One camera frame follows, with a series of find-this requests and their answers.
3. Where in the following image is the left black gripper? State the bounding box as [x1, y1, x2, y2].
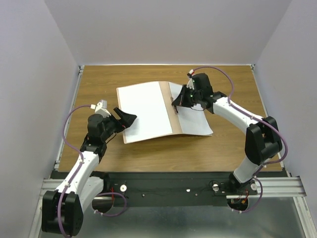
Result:
[101, 107, 137, 141]

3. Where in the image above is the beige paper folder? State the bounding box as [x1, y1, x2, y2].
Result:
[116, 81, 213, 144]

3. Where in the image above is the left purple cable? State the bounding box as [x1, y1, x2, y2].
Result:
[56, 105, 127, 238]

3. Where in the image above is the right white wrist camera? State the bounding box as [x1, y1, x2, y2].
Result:
[186, 69, 195, 90]

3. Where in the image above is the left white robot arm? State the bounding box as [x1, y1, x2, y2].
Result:
[41, 105, 137, 238]

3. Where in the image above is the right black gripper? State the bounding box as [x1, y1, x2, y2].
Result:
[172, 84, 202, 108]

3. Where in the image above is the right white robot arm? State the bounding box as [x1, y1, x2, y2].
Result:
[171, 70, 286, 194]

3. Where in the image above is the metal folder clip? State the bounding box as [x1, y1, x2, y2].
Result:
[171, 97, 178, 114]

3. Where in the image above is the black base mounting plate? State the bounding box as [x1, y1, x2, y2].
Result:
[92, 172, 260, 212]

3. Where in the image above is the white paper sheet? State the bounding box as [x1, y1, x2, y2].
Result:
[117, 81, 172, 144]
[164, 82, 213, 136]

